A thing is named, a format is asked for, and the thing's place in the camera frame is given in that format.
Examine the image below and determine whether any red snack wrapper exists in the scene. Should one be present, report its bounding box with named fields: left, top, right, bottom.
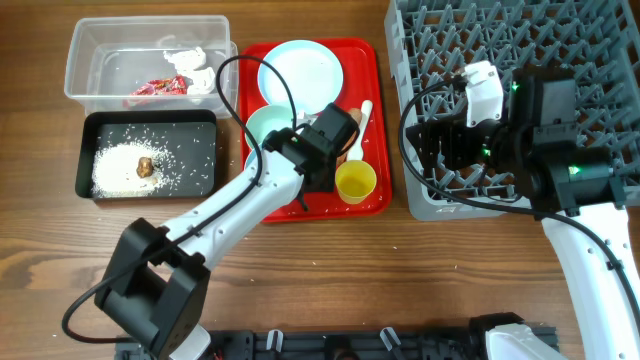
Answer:
left=123, top=75, right=188, bottom=108

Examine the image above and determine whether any red serving tray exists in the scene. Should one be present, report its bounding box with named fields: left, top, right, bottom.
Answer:
left=264, top=38, right=393, bottom=223

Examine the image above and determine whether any black tray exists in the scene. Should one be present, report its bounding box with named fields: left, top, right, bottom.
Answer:
left=75, top=110, right=217, bottom=201

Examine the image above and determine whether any mint green bowl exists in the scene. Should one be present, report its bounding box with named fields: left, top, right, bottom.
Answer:
left=246, top=105, right=293, bottom=144

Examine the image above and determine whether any light blue bowl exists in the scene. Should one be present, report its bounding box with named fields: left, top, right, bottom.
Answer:
left=244, top=150, right=257, bottom=172

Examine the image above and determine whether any white rice pile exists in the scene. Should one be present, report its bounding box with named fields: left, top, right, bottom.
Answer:
left=90, top=124, right=216, bottom=198

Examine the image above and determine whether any clear plastic bin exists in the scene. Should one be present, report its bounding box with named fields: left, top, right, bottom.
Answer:
left=64, top=15, right=238, bottom=118

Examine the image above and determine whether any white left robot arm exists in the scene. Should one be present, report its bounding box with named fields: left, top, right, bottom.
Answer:
left=94, top=103, right=360, bottom=359

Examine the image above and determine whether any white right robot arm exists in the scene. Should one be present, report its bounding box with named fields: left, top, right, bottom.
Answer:
left=398, top=61, right=639, bottom=359

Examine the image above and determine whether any light blue plate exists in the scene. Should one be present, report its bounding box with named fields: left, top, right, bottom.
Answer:
left=263, top=40, right=344, bottom=114

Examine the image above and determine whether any grey dishwasher rack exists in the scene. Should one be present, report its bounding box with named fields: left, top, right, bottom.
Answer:
left=384, top=0, right=639, bottom=206

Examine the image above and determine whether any yellow plastic cup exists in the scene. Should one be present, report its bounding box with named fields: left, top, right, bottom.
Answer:
left=335, top=160, right=377, bottom=205

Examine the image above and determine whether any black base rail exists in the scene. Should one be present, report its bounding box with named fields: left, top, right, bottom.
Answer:
left=114, top=327, right=560, bottom=360

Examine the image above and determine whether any orange carrot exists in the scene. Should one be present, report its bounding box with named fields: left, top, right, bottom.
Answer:
left=336, top=108, right=363, bottom=167

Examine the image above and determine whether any brown food scrap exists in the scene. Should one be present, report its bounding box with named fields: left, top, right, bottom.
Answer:
left=136, top=157, right=154, bottom=178

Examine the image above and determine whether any white plastic spoon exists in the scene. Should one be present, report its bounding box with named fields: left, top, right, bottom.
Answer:
left=346, top=100, right=373, bottom=161

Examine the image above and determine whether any white napkin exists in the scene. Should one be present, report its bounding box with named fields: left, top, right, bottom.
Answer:
left=163, top=47, right=216, bottom=95

